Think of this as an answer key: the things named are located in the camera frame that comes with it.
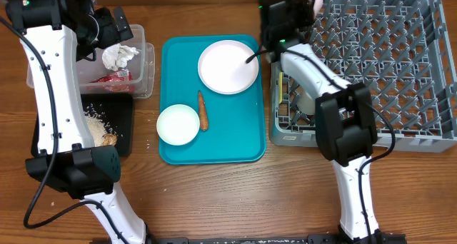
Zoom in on white napkin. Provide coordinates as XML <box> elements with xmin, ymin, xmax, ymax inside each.
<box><xmin>102</xmin><ymin>44</ymin><xmax>140</xmax><ymax>71</ymax></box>

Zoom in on pile of rice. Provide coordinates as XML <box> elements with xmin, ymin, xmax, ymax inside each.
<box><xmin>84</xmin><ymin>103</ymin><xmax>119</xmax><ymax>147</ymax></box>

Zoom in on large white plate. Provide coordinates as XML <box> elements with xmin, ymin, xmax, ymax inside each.
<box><xmin>198</xmin><ymin>40</ymin><xmax>260</xmax><ymax>95</ymax></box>

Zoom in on teal plastic tray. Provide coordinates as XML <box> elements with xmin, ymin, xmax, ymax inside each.
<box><xmin>159</xmin><ymin>34</ymin><xmax>266</xmax><ymax>165</ymax></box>

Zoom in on white paper cup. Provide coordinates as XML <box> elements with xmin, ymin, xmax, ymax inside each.
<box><xmin>296</xmin><ymin>86</ymin><xmax>315</xmax><ymax>116</ymax></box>

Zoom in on red snack wrapper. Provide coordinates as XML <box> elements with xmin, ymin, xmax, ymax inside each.
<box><xmin>91</xmin><ymin>69</ymin><xmax>135</xmax><ymax>93</ymax></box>

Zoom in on grey dishwasher rack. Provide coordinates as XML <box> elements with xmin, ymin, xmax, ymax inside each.
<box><xmin>268</xmin><ymin>0</ymin><xmax>457</xmax><ymax>153</ymax></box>

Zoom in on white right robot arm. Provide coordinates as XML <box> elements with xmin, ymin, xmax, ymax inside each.
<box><xmin>258</xmin><ymin>0</ymin><xmax>381</xmax><ymax>243</ymax></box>

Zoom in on clear plastic bin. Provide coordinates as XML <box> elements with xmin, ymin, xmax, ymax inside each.
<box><xmin>26</xmin><ymin>24</ymin><xmax>156</xmax><ymax>100</ymax></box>

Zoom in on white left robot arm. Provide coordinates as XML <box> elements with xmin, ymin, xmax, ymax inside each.
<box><xmin>1</xmin><ymin>0</ymin><xmax>154</xmax><ymax>243</ymax></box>

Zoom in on yellow plastic spoon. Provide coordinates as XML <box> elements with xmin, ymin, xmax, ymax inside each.
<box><xmin>278</xmin><ymin>71</ymin><xmax>283</xmax><ymax>104</ymax></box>

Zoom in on white bowl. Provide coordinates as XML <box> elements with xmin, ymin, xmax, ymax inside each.
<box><xmin>156</xmin><ymin>104</ymin><xmax>200</xmax><ymax>146</ymax></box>

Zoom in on brown food lump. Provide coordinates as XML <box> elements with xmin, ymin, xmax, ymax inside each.
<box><xmin>101</xmin><ymin>133</ymin><xmax>117</xmax><ymax>146</ymax></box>

